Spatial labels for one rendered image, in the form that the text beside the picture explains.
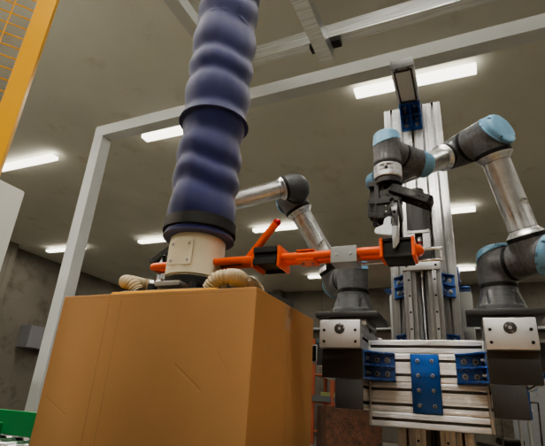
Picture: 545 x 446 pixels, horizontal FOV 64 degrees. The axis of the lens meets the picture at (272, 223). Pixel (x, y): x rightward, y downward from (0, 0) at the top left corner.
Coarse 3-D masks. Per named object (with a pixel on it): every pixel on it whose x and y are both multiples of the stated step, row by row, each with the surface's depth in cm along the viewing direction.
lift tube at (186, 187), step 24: (192, 120) 143; (216, 120) 141; (240, 120) 147; (192, 144) 138; (216, 144) 137; (240, 144) 150; (192, 168) 134; (216, 168) 135; (240, 168) 146; (192, 192) 130; (216, 192) 133; (168, 240) 137
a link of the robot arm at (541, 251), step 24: (480, 120) 145; (504, 120) 144; (456, 144) 151; (480, 144) 143; (504, 144) 141; (504, 168) 140; (504, 192) 140; (504, 216) 141; (528, 216) 137; (528, 240) 134; (528, 264) 135
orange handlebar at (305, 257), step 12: (300, 252) 117; (312, 252) 116; (324, 252) 114; (360, 252) 111; (372, 252) 110; (420, 252) 107; (156, 264) 135; (216, 264) 127; (228, 264) 125; (240, 264) 125; (288, 264) 122; (300, 264) 120; (312, 264) 118
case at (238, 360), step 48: (240, 288) 101; (96, 336) 113; (144, 336) 107; (192, 336) 101; (240, 336) 96; (288, 336) 113; (48, 384) 113; (96, 384) 107; (144, 384) 102; (192, 384) 97; (240, 384) 92; (288, 384) 110; (48, 432) 108; (96, 432) 102; (144, 432) 97; (192, 432) 92; (240, 432) 88; (288, 432) 107
